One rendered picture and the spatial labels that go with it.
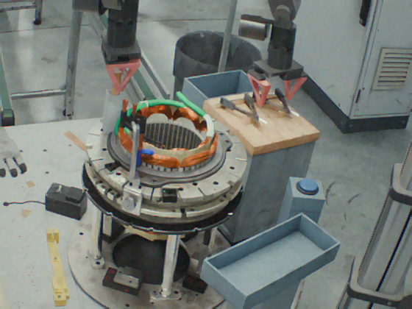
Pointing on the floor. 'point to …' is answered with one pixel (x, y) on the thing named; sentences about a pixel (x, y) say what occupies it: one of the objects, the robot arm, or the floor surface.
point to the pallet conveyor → (137, 90)
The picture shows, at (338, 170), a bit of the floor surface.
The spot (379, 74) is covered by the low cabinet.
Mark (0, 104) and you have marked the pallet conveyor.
